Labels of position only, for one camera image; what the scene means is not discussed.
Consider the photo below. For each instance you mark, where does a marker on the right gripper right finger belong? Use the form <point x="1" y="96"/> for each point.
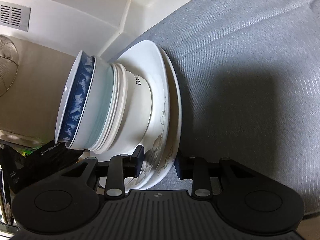
<point x="196" y="169"/>

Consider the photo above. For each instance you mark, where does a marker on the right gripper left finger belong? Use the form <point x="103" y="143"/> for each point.
<point x="120" y="167"/>

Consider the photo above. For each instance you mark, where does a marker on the light blue glazed bowl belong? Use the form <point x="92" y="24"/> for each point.
<point x="96" y="106"/>

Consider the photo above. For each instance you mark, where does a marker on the cream ribbed bowl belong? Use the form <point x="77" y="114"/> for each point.
<point x="130" y="114"/>

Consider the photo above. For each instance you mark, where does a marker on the white bowl blue pattern rim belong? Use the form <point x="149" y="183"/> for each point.
<point x="73" y="100"/>

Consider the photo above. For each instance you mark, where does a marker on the white floral plate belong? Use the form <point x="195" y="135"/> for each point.
<point x="145" y="60"/>
<point x="175" y="124"/>

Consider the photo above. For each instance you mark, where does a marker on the grey dish mat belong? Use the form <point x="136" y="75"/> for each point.
<point x="248" y="72"/>

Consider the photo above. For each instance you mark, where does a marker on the metal vent grille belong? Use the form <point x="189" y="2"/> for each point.
<point x="15" y="16"/>

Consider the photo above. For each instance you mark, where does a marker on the metal wire strainer basket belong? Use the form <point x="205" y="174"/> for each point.
<point x="9" y="61"/>

